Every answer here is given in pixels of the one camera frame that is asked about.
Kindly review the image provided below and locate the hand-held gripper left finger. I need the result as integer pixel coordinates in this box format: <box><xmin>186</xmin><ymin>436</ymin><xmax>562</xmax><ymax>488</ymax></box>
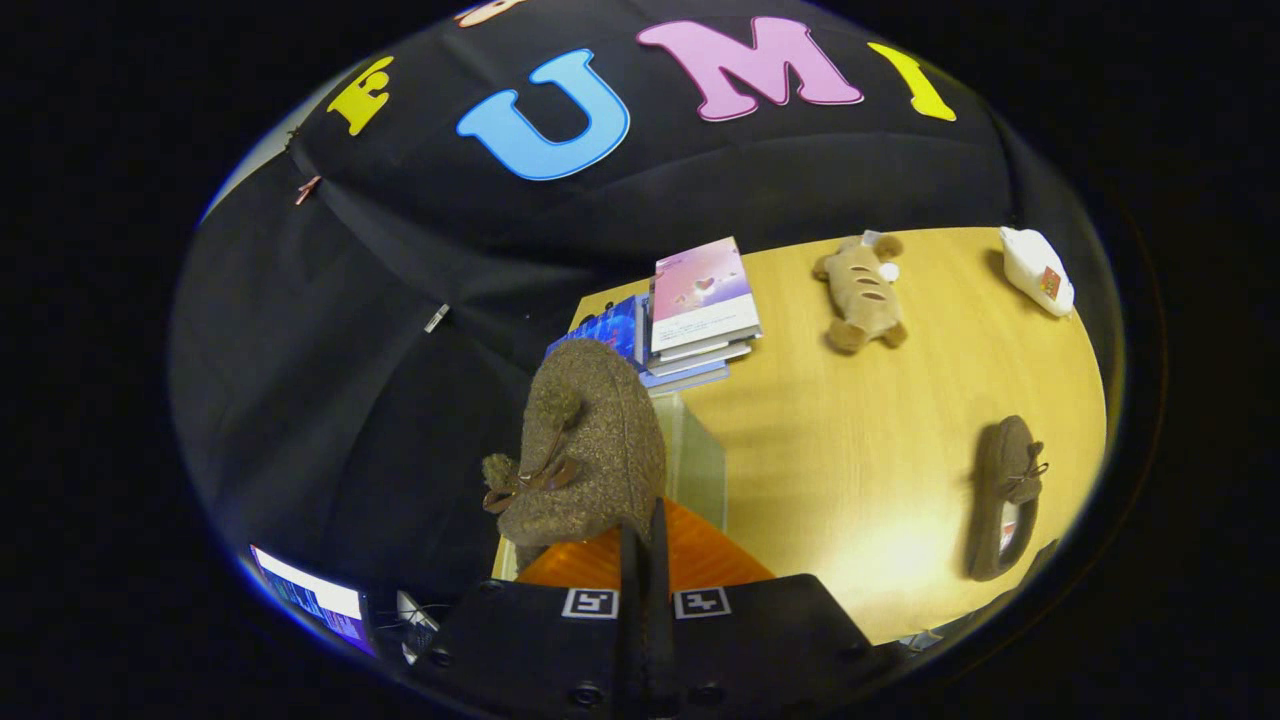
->
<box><xmin>405</xmin><ymin>522</ymin><xmax>643</xmax><ymax>720</ymax></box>

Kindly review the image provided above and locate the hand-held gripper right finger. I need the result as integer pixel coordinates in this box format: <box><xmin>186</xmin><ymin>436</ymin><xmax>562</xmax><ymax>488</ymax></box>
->
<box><xmin>650</xmin><ymin>498</ymin><xmax>901</xmax><ymax>720</ymax></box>

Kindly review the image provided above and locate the cream storage box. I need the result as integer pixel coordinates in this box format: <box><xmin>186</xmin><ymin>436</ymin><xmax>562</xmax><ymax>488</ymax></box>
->
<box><xmin>490</xmin><ymin>390</ymin><xmax>729</xmax><ymax>583</ymax></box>

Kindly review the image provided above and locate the brown fuzzy shoe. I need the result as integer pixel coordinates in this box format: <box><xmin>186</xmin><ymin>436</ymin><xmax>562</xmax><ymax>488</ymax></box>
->
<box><xmin>965</xmin><ymin>415</ymin><xmax>1049</xmax><ymax>583</ymax></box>
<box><xmin>482</xmin><ymin>338</ymin><xmax>669</xmax><ymax>576</ymax></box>

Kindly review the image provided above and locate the small white device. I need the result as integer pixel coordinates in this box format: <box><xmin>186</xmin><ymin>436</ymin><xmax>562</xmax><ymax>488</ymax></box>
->
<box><xmin>398</xmin><ymin>591</ymin><xmax>441</xmax><ymax>663</ymax></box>

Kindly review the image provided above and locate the pale blue book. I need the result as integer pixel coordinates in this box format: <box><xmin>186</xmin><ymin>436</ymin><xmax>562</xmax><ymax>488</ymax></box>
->
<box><xmin>640</xmin><ymin>360</ymin><xmax>731</xmax><ymax>393</ymax></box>

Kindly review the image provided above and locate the white book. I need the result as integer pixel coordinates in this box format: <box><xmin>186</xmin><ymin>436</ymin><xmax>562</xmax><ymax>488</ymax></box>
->
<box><xmin>655</xmin><ymin>335</ymin><xmax>753</xmax><ymax>367</ymax></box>

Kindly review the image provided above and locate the dark blue book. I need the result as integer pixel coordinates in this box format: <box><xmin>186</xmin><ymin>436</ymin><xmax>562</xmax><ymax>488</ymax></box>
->
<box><xmin>545</xmin><ymin>295</ymin><xmax>649</xmax><ymax>366</ymax></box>

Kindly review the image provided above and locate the lit monitor screen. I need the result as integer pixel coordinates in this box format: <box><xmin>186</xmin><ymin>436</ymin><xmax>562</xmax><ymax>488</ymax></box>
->
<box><xmin>250</xmin><ymin>545</ymin><xmax>376</xmax><ymax>658</ymax></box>

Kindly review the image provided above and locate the pink cover book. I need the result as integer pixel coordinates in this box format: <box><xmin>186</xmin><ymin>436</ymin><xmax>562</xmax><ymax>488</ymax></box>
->
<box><xmin>650</xmin><ymin>237</ymin><xmax>763</xmax><ymax>353</ymax></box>

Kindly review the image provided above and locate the black backdrop cloth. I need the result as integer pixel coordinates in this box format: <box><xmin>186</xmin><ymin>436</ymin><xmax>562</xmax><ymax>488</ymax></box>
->
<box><xmin>170</xmin><ymin>0</ymin><xmax>1121</xmax><ymax>651</ymax></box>

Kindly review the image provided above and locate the tan bread plush toy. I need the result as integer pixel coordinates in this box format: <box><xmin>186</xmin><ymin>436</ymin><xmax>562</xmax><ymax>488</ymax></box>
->
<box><xmin>812</xmin><ymin>232</ymin><xmax>911</xmax><ymax>355</ymax></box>

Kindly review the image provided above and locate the white soft packet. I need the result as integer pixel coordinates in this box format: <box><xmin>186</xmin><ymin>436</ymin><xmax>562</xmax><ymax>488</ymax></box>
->
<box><xmin>1000</xmin><ymin>226</ymin><xmax>1076</xmax><ymax>319</ymax></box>

